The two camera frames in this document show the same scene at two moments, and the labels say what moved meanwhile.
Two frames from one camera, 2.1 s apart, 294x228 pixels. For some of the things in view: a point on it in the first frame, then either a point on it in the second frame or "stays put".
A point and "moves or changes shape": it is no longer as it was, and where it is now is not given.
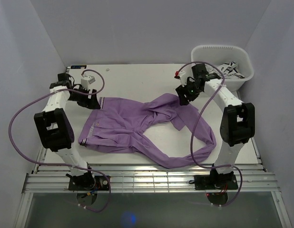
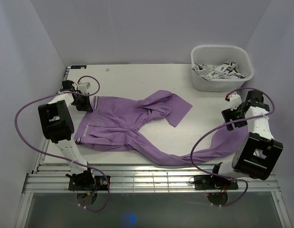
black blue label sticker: x=78 y=66 stays put
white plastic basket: x=220 y=54 stays put
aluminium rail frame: x=52 y=178 stays put
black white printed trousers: x=229 y=71 stays put
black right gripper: x=181 y=91 to x=228 y=114
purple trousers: x=116 y=125 moves or changes shape
